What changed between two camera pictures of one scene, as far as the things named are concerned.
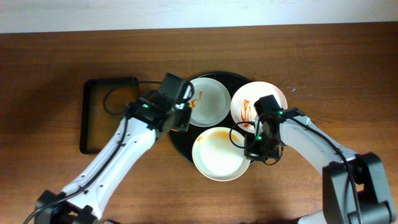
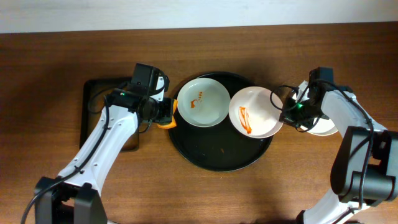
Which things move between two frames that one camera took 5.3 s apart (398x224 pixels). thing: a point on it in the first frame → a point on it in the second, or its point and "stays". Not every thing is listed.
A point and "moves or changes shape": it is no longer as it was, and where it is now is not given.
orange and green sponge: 174,130 moves or changes shape
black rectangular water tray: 104,102 stays
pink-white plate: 242,106 moves or changes shape
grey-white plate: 211,102 stays
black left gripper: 181,117 → 168,110
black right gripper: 262,152 → 288,112
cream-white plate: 215,157 → 324,126
